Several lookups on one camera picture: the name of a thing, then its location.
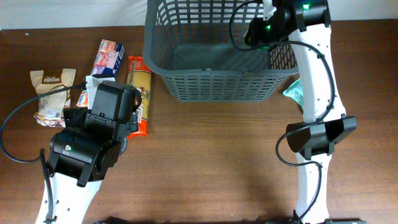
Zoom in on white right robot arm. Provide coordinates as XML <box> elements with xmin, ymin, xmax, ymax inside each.
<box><xmin>244</xmin><ymin>1</ymin><xmax>357</xmax><ymax>223</ymax></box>

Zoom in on mint green wipes packet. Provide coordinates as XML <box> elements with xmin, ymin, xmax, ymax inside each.
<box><xmin>282</xmin><ymin>78</ymin><xmax>304</xmax><ymax>108</ymax></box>

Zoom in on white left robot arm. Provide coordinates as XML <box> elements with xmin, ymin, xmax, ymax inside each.
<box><xmin>36</xmin><ymin>81</ymin><xmax>142</xmax><ymax>223</ymax></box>

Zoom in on grey plastic basket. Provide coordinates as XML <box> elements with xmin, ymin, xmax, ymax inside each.
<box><xmin>143</xmin><ymin>0</ymin><xmax>299</xmax><ymax>102</ymax></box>

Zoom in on Kleenex tissue multipack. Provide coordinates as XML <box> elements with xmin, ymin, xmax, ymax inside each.
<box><xmin>76</xmin><ymin>39</ymin><xmax>124</xmax><ymax>107</ymax></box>

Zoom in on spaghetti packet orange ends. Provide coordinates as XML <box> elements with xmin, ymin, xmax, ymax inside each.
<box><xmin>127</xmin><ymin>56</ymin><xmax>152</xmax><ymax>139</ymax></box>

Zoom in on beige Panisse snack bag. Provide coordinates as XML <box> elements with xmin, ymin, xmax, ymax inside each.
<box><xmin>30</xmin><ymin>68</ymin><xmax>76</xmax><ymax>128</ymax></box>

